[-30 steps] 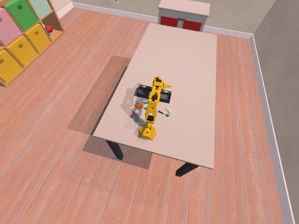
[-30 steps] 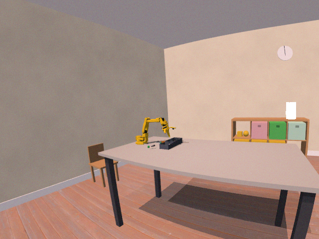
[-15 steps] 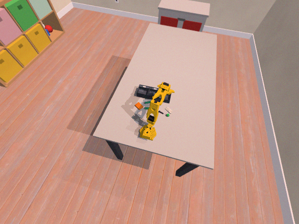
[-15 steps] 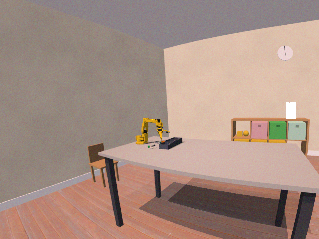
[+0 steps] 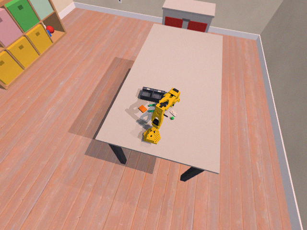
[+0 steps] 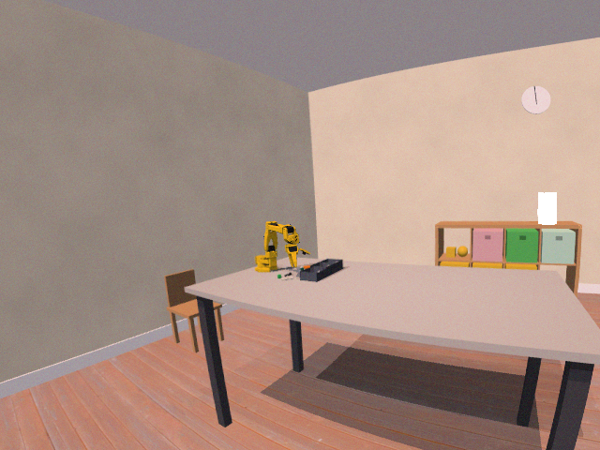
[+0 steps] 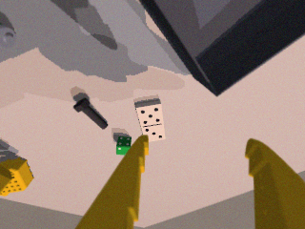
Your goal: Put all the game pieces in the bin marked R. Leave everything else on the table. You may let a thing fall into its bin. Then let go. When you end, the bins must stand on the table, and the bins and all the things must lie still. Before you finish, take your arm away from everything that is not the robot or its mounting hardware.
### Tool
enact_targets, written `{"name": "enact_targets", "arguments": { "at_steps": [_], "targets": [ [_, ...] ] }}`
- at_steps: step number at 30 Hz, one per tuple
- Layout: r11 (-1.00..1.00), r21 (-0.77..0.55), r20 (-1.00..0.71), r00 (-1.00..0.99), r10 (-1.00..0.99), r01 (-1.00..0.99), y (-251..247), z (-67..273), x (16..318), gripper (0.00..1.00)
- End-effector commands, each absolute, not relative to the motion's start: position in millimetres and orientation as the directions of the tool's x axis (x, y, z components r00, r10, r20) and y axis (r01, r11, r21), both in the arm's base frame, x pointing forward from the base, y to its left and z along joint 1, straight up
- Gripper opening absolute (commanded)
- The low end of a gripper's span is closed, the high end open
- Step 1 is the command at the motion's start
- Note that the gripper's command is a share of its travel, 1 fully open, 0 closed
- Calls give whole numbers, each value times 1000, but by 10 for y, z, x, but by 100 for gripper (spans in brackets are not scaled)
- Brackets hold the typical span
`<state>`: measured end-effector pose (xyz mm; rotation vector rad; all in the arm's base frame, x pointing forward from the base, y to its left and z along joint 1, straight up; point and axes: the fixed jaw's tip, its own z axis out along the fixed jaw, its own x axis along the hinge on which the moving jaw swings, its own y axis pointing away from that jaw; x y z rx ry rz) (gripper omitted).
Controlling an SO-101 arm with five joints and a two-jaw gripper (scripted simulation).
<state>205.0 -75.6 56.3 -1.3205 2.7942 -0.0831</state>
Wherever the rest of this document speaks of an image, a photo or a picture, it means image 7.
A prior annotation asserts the black bolt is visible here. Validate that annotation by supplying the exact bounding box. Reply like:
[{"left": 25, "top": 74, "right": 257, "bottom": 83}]
[{"left": 73, "top": 98, "right": 108, "bottom": 130}]

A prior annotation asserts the white domino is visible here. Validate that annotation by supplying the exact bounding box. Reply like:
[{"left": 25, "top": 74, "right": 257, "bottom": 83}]
[{"left": 136, "top": 100, "right": 166, "bottom": 142}]

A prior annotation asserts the green die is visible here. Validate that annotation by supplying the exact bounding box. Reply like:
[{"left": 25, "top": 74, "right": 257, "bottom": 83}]
[{"left": 116, "top": 136, "right": 132, "bottom": 155}]

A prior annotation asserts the dark grey bin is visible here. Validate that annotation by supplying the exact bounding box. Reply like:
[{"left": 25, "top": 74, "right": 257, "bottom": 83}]
[{"left": 138, "top": 0, "right": 305, "bottom": 97}]

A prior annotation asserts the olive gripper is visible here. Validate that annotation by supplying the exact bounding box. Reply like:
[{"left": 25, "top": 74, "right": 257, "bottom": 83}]
[{"left": 75, "top": 135, "right": 305, "bottom": 229}]

